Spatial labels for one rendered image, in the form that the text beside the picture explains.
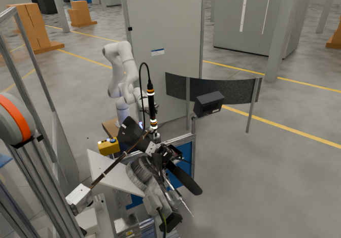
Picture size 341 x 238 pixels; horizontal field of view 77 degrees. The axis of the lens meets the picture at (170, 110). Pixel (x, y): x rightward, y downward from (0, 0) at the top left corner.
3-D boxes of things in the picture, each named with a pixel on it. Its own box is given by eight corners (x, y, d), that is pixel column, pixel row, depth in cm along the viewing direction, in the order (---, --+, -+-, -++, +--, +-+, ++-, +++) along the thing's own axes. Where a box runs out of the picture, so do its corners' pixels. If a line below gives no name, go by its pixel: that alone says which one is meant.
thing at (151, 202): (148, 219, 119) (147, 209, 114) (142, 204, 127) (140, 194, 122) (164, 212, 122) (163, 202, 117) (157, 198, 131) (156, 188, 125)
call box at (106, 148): (101, 159, 176) (98, 149, 170) (99, 151, 183) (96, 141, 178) (120, 152, 181) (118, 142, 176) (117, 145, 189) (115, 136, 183)
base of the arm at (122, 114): (111, 123, 213) (108, 106, 204) (128, 115, 224) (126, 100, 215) (121, 131, 201) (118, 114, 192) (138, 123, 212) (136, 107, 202)
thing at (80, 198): (77, 217, 95) (72, 206, 90) (67, 210, 98) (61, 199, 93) (95, 199, 102) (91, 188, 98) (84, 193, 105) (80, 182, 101)
